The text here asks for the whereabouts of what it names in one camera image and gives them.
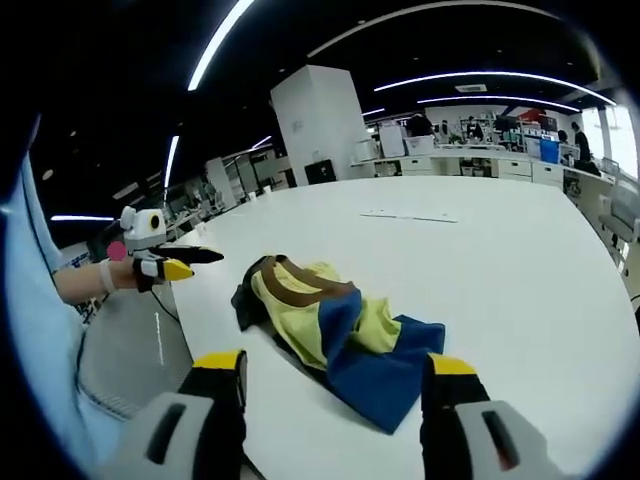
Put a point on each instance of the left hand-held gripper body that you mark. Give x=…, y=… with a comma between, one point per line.
x=142, y=230

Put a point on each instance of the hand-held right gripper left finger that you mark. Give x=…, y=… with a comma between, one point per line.
x=180, y=440

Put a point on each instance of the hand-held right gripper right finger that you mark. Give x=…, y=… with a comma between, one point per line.
x=480, y=440

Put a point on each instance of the yellow and blue garment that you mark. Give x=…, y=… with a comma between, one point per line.
x=350, y=345

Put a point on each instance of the person's left hand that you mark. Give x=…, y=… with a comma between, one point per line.
x=124, y=274

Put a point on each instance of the short ceiling light strip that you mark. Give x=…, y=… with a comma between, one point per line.
x=82, y=218
x=171, y=160

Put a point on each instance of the person's grey trousers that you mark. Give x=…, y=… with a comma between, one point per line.
x=130, y=350

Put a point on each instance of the person in light blue shirt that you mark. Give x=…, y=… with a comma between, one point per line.
x=40, y=310

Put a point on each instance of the black box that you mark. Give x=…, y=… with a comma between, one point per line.
x=320, y=172

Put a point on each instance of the long ceiling light strip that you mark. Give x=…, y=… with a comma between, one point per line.
x=220, y=42

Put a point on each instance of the grey table strip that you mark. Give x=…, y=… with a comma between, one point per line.
x=407, y=217

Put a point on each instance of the white board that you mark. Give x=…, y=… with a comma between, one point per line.
x=391, y=141

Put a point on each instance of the white storage box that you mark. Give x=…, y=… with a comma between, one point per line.
x=419, y=145

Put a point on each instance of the white office chair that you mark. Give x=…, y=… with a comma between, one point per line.
x=622, y=205

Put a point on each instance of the row of white cabinets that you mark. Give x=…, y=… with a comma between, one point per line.
x=515, y=167

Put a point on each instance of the blue bin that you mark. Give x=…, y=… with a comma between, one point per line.
x=549, y=150

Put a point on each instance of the curved ceiling light strip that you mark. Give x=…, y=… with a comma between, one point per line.
x=500, y=76
x=505, y=99

